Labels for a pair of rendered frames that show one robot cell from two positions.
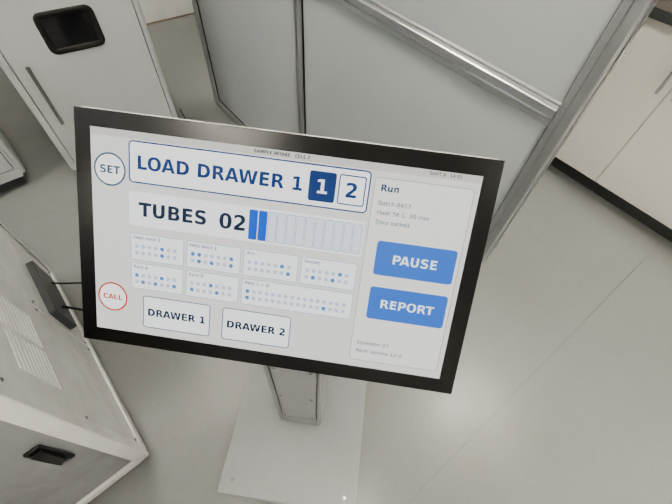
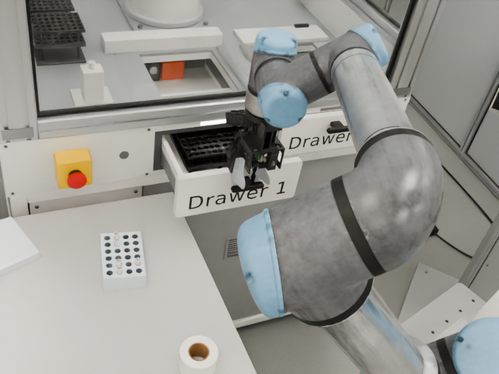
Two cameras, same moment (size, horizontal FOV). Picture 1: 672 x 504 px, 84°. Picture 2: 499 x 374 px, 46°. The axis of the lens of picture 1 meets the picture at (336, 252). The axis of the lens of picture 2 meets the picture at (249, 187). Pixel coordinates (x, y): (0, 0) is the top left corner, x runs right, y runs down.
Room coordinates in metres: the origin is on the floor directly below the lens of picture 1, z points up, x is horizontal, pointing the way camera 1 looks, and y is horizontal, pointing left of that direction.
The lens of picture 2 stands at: (-1.32, 0.55, 1.72)
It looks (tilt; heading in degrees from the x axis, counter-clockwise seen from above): 40 degrees down; 15
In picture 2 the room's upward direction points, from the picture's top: 11 degrees clockwise
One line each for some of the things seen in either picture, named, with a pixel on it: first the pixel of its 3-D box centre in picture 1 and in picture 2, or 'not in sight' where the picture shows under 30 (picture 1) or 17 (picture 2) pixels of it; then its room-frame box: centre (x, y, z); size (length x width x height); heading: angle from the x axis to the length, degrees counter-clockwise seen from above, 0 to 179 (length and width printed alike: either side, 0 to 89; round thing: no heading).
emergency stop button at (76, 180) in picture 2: not in sight; (76, 179); (-0.53, 1.13, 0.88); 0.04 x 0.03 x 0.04; 135
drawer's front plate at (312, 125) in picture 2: not in sight; (330, 130); (-0.04, 0.71, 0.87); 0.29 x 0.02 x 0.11; 135
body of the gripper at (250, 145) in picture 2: not in sight; (260, 136); (-0.40, 0.79, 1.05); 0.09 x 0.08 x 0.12; 45
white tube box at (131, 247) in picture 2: not in sight; (122, 260); (-0.60, 0.97, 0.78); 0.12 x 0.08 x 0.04; 35
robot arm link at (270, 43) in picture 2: not in sight; (272, 64); (-0.40, 0.79, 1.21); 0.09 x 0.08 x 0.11; 28
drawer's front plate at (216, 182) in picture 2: not in sight; (238, 186); (-0.36, 0.83, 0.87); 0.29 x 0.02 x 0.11; 135
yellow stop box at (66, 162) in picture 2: not in sight; (73, 169); (-0.50, 1.15, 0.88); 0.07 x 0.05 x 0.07; 135
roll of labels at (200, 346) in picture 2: not in sight; (197, 358); (-0.74, 0.74, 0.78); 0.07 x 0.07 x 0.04
